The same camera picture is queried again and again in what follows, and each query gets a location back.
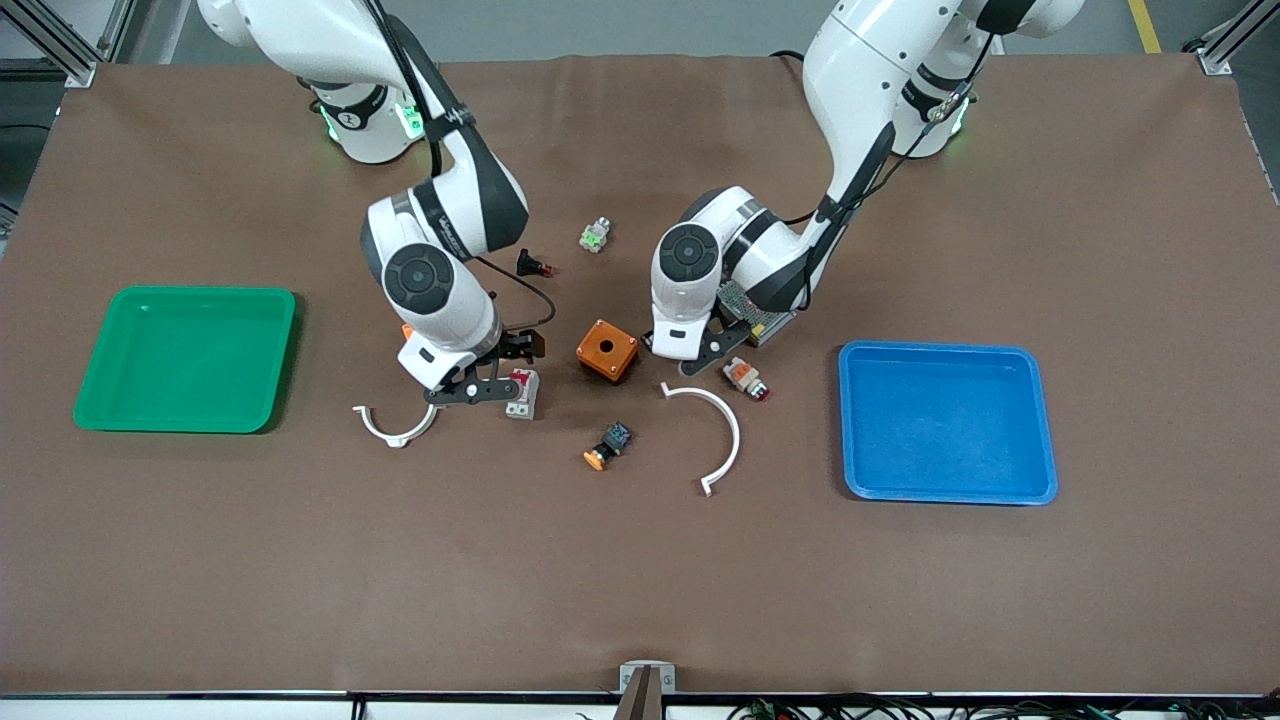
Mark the small white curved clamp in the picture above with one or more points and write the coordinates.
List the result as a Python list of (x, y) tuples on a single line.
[(385, 430)]

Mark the metal mesh power supply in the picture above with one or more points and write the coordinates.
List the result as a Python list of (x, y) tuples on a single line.
[(765, 322)]

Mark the grey metal edge bracket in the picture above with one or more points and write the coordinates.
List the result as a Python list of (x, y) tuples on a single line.
[(647, 676)]

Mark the large white curved clamp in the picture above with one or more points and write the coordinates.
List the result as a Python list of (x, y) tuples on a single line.
[(735, 430)]

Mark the blue plastic tray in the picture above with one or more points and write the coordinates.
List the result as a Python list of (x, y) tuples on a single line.
[(945, 425)]

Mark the small green white switch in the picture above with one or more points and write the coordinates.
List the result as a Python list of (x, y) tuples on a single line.
[(594, 236)]

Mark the green plastic tray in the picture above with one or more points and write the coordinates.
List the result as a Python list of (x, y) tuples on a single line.
[(185, 360)]

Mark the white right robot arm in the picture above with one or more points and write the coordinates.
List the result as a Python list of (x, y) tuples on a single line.
[(440, 300)]

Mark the red indicator lamp orange body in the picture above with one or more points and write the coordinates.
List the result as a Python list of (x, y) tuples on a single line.
[(748, 378)]

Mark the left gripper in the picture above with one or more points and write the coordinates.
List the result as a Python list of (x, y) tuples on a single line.
[(646, 338)]

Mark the white circuit breaker red switch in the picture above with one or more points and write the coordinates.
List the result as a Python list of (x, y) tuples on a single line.
[(524, 395)]

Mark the brown table mat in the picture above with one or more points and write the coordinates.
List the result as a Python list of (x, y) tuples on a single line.
[(600, 580)]

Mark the black push button orange head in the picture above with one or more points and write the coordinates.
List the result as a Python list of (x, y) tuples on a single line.
[(608, 447)]

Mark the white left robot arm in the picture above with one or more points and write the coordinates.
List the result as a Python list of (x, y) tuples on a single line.
[(690, 255)]

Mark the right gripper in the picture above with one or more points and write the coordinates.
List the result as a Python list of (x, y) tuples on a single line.
[(519, 346)]

